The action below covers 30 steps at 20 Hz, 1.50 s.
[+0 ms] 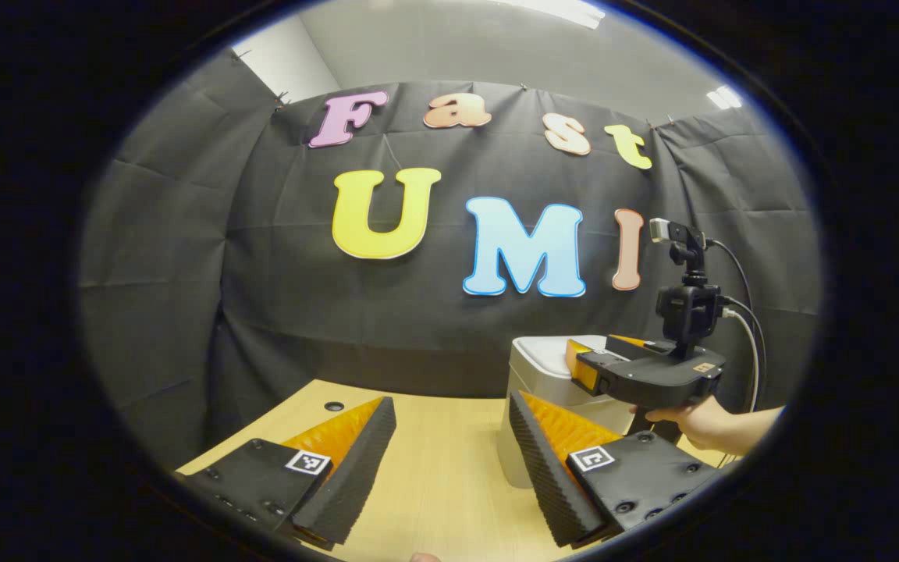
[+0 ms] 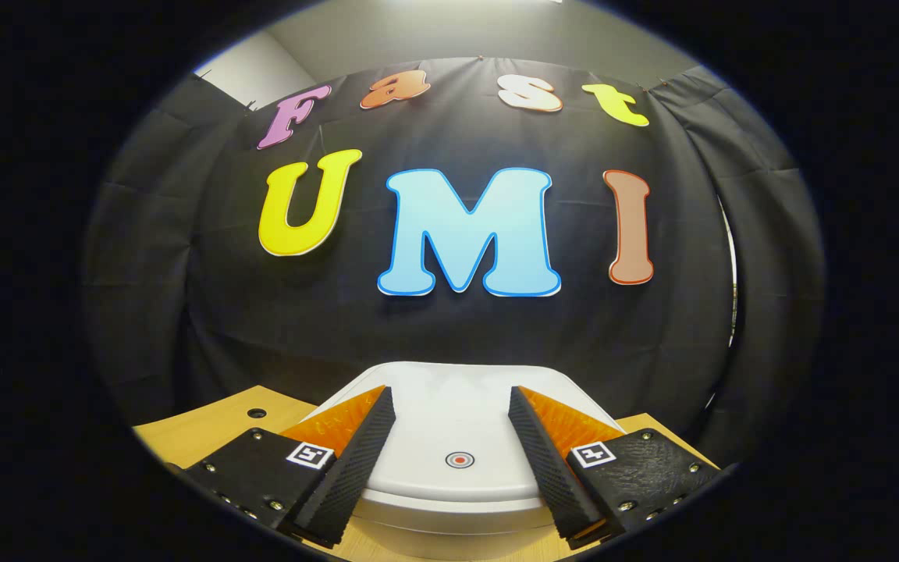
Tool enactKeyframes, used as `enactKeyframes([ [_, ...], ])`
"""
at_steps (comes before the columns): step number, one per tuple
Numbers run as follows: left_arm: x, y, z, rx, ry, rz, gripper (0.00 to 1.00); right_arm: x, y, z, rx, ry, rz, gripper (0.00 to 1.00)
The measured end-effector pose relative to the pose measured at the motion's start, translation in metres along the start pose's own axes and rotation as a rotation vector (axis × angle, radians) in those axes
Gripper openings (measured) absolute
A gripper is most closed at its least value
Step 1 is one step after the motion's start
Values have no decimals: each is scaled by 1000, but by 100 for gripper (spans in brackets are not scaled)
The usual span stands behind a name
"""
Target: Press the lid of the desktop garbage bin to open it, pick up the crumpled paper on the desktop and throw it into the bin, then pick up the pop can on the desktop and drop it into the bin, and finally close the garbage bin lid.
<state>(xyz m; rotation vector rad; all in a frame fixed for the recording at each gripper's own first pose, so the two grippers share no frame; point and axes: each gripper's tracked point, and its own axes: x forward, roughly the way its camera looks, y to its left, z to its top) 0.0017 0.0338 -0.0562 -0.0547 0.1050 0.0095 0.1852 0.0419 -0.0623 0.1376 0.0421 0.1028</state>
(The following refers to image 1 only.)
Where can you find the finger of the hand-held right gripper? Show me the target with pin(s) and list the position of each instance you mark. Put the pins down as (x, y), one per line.
(637, 343)
(590, 365)

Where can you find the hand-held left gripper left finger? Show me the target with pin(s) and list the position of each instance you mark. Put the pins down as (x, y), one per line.
(356, 476)

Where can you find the large ceiling light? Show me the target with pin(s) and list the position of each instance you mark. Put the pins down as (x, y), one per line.
(555, 9)

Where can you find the wooden desktop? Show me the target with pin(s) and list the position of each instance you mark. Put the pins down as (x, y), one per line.
(434, 460)

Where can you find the small ceiling light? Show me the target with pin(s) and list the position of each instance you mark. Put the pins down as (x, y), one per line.
(724, 97)

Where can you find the black backdrop cloth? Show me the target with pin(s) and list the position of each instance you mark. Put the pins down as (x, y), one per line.
(301, 312)

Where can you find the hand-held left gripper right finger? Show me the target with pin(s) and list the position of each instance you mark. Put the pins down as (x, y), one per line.
(547, 476)

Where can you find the white desktop garbage bin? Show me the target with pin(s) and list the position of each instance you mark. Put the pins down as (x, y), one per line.
(535, 367)

